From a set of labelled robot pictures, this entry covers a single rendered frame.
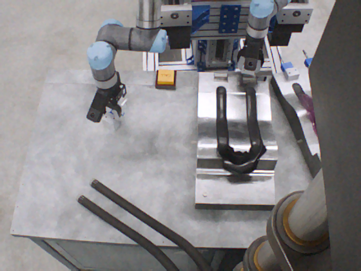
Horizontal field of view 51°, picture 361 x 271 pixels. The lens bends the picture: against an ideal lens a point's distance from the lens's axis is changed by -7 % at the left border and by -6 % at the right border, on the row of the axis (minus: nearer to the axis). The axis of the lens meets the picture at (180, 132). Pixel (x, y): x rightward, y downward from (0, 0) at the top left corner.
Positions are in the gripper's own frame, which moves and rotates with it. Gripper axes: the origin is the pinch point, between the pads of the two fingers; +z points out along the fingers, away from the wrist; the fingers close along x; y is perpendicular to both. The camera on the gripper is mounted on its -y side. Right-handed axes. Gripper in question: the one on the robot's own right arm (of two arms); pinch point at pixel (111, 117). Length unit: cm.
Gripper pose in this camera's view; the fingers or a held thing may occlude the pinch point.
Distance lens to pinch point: 148.1
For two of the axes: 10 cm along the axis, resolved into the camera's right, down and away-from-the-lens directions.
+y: 4.6, -7.7, 4.4
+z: 0.0, 4.9, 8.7
